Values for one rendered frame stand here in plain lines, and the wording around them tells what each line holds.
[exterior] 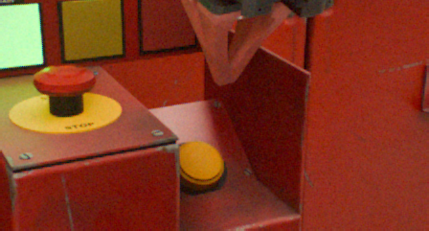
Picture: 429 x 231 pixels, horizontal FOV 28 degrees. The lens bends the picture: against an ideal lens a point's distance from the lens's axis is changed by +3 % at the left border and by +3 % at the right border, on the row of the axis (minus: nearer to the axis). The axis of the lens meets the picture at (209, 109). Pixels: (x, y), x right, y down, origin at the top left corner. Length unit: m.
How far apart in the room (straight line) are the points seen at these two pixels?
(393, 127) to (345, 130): 0.10
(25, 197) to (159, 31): 0.22
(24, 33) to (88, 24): 0.05
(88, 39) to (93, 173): 0.16
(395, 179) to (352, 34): 0.26
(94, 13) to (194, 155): 0.13
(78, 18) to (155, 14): 0.06
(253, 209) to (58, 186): 0.16
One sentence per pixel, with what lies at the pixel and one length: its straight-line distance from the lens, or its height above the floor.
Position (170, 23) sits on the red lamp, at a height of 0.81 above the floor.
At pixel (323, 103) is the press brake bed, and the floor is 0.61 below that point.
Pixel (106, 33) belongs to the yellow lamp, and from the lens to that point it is 0.65.
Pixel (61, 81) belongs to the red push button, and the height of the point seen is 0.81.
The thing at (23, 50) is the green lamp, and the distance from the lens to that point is 0.64.
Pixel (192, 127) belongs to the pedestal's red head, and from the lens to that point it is 0.65.
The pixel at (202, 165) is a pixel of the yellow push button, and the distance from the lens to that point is 0.62.
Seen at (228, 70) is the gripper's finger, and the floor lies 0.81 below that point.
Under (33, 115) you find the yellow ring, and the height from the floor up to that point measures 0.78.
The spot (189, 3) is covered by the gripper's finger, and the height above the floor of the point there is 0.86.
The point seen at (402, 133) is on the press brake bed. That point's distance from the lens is 1.22.
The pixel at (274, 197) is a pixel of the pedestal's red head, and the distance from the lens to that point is 0.62.
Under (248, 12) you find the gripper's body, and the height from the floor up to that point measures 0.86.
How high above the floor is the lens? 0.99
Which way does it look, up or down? 22 degrees down
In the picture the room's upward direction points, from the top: 1 degrees clockwise
